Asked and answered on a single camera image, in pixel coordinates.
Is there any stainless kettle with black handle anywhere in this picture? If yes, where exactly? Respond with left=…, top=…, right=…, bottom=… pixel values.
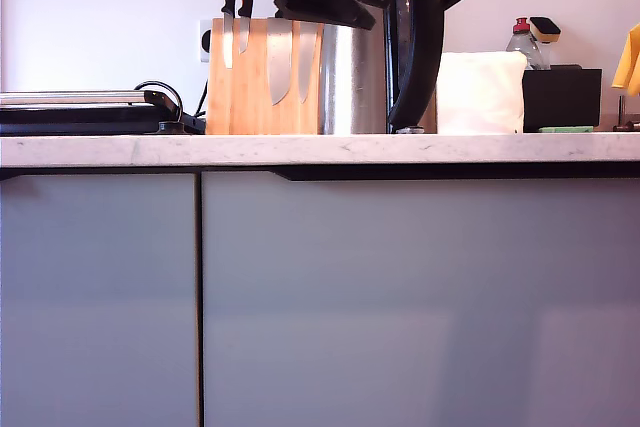
left=318, top=0, right=448, bottom=137

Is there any black kettle base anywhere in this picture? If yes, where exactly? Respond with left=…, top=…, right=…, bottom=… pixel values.
left=115, top=120, right=207, bottom=137

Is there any clear soap bottle red cap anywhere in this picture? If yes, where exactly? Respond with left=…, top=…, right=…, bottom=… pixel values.
left=505, top=16, right=546, bottom=71

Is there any wooden knife block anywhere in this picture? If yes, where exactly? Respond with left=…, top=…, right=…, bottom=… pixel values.
left=205, top=17, right=326, bottom=137

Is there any black sink caddy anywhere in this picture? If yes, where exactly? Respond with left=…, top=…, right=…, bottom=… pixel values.
left=521, top=63, right=604, bottom=135

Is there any yellow banana bunch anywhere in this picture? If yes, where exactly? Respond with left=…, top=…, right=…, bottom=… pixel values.
left=610, top=22, right=640, bottom=98

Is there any green sponge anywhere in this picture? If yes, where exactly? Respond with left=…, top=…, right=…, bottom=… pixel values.
left=538, top=124, right=596, bottom=135

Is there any metal sink tap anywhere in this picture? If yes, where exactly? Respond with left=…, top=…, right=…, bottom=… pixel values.
left=613, top=94, right=640, bottom=135

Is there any wide grey cabinet door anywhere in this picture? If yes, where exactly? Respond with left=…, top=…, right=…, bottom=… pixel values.
left=200, top=171, right=640, bottom=427

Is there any narrow grey cabinet door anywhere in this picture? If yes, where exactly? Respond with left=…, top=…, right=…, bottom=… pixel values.
left=0, top=172, right=198, bottom=427

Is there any carving knife curved black handle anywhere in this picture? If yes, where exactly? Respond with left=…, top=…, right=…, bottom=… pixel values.
left=297, top=21, right=325, bottom=104

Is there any wide santoku knife black handle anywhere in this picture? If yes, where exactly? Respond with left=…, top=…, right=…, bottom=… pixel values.
left=265, top=16, right=295, bottom=108

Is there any short paring knife black handle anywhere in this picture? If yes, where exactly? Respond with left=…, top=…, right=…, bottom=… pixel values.
left=235, top=0, right=257, bottom=55

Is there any slim utility knife black handle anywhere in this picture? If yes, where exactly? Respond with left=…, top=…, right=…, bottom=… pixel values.
left=220, top=0, right=238, bottom=70

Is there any white wall socket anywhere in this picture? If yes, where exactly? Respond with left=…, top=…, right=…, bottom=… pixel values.
left=198, top=17, right=216, bottom=65

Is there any black cabinet handle strip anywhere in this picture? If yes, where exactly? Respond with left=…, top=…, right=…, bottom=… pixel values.
left=272, top=164, right=640, bottom=183

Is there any black grill with silver handle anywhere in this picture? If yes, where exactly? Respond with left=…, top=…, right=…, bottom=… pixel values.
left=0, top=88, right=184, bottom=137

